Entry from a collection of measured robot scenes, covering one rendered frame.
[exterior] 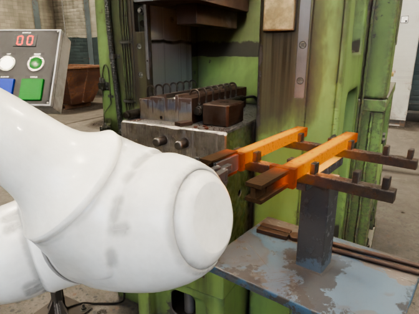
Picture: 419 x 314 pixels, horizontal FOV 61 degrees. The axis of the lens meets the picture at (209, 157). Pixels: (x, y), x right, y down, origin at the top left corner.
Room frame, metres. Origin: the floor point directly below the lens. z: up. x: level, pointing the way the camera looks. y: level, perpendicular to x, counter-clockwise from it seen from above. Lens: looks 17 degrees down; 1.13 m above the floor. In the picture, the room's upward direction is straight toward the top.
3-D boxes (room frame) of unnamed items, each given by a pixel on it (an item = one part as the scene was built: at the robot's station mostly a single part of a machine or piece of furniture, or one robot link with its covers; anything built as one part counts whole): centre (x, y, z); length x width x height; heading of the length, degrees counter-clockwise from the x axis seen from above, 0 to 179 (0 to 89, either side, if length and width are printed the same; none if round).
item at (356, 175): (0.63, -0.33, 0.93); 0.23 x 0.06 x 0.02; 142
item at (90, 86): (7.65, 3.16, 0.43); 1.89 x 1.20 x 0.85; 60
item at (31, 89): (1.18, 0.58, 1.01); 0.07 x 0.05 x 0.07; 86
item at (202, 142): (1.28, -0.01, 0.69); 0.56 x 0.38 x 0.45; 151
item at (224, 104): (1.09, -0.04, 0.95); 0.12 x 0.08 x 0.06; 151
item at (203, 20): (1.33, 0.00, 1.24); 0.30 x 0.07 x 0.06; 151
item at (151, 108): (1.30, 0.04, 0.96); 0.42 x 0.20 x 0.09; 151
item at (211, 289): (1.28, -0.01, 0.23); 0.55 x 0.37 x 0.47; 151
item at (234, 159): (0.61, -0.03, 0.93); 0.07 x 0.01 x 0.03; 143
